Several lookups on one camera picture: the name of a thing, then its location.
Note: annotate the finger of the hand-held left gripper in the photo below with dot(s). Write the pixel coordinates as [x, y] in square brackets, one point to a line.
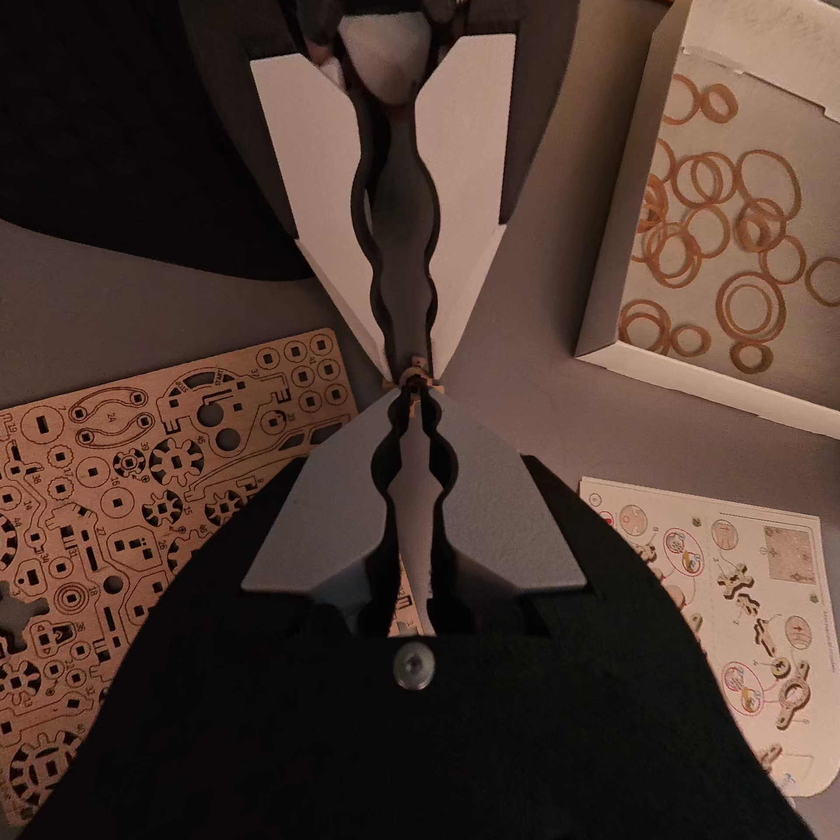
[472, 164]
[308, 164]

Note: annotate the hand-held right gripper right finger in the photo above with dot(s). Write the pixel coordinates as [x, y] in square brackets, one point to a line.
[505, 525]

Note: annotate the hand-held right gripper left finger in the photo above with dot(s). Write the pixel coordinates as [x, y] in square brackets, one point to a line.
[315, 525]

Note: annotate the small wooden gear assembly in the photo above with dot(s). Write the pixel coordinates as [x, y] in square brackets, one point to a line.
[415, 379]

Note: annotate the laser-cut wooden parts sheet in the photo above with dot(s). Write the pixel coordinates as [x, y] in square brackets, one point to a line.
[131, 492]

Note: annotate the white cardboard box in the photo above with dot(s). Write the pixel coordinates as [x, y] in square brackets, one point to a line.
[630, 229]

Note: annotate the black quilted cushion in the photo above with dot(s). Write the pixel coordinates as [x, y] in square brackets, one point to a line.
[98, 131]

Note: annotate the printed instruction leaflet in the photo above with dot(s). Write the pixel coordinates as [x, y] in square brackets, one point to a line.
[722, 590]

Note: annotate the pile of rubber bands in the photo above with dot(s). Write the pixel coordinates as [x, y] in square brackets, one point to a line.
[748, 302]

